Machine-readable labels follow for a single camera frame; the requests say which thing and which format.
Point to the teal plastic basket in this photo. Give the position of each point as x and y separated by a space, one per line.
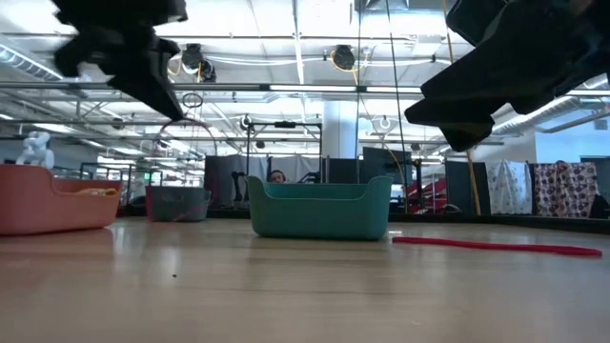
319 219

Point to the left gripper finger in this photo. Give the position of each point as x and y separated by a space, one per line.
162 81
143 93

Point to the black frame stand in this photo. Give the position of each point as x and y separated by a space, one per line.
285 125

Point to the dark divider panel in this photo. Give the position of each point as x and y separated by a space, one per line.
457 188

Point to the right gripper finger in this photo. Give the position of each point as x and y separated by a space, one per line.
476 95
476 19

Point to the blue plastic basket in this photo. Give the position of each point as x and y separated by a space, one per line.
178 205

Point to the white robot figure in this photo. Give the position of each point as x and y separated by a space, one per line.
35 152

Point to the dark dotted curtain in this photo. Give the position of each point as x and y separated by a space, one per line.
564 190

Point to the orange plastic basket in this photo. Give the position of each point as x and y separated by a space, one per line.
47 209

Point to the white patterned curtain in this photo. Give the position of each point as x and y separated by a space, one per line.
507 186

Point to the grey divider panel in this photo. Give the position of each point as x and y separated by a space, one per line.
219 181

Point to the red machine frame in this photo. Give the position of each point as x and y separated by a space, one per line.
429 197

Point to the person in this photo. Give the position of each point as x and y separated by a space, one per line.
276 177

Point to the white column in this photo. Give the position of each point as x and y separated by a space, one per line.
340 128

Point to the black monitor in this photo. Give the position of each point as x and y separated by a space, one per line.
381 164

